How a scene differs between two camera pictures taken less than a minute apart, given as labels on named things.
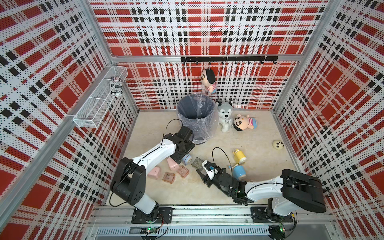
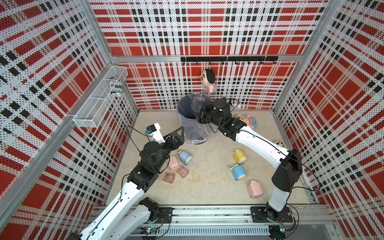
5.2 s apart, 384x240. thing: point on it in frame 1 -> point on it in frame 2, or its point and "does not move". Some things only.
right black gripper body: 215,182 -> 207,114
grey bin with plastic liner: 199,112 does not move
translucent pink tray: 182,171 does not move
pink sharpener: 173,165 does not move
